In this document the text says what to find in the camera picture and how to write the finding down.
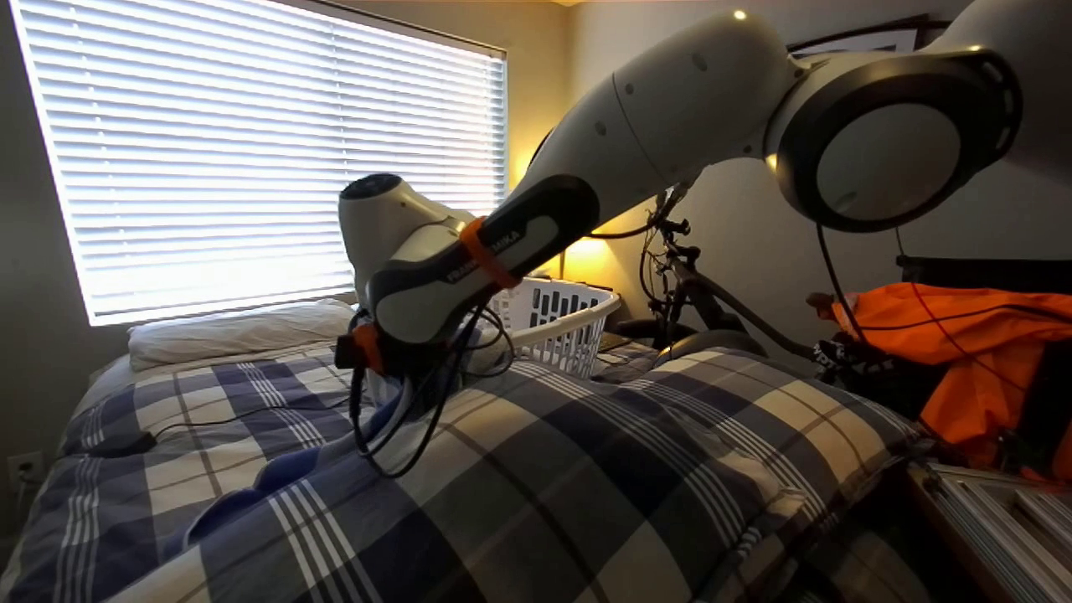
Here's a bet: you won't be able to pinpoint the white plastic washing basket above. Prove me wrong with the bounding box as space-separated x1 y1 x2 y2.
485 273 623 378

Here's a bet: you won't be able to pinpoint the black bicycle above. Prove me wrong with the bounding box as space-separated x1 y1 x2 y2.
634 181 854 376

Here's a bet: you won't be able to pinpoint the blue plaid duvet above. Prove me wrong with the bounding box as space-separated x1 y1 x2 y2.
0 330 930 603

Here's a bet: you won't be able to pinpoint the white pillow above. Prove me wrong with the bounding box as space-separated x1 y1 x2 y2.
123 297 354 376

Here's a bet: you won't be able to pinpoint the white window blinds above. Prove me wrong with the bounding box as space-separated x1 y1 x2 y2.
5 0 513 330

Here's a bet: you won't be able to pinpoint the orange jacket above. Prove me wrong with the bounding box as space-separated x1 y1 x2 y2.
806 278 1072 476

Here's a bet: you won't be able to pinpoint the robot stand table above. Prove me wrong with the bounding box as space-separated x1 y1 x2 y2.
903 452 1072 603

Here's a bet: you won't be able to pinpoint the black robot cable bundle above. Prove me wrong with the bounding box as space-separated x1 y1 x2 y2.
346 297 520 485

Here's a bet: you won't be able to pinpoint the framed wall picture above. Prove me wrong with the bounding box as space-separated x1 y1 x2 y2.
782 10 953 61

